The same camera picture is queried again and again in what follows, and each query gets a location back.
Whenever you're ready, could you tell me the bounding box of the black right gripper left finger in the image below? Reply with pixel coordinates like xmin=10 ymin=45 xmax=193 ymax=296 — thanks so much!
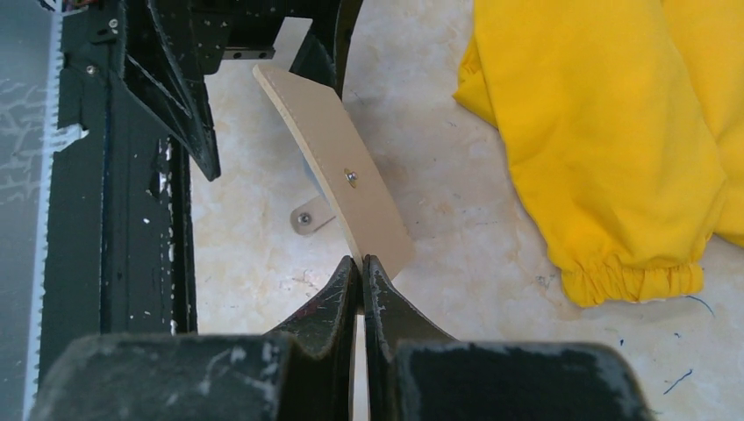
xmin=266 ymin=256 xmax=360 ymax=420

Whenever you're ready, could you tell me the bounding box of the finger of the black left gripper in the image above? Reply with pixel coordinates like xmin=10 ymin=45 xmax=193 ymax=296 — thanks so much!
xmin=118 ymin=1 xmax=221 ymax=181
xmin=289 ymin=0 xmax=363 ymax=96

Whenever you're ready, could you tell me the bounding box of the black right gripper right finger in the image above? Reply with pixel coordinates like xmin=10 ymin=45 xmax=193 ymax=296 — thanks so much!
xmin=362 ymin=255 xmax=454 ymax=420

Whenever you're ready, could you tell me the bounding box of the beige card holder wallet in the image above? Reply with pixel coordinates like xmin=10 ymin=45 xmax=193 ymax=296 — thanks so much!
xmin=252 ymin=62 xmax=416 ymax=282

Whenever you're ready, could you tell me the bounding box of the yellow jacket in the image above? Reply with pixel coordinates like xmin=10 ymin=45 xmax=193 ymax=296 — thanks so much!
xmin=454 ymin=1 xmax=743 ymax=307

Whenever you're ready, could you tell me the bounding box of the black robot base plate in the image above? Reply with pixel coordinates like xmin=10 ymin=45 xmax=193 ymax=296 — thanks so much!
xmin=34 ymin=0 xmax=277 ymax=373

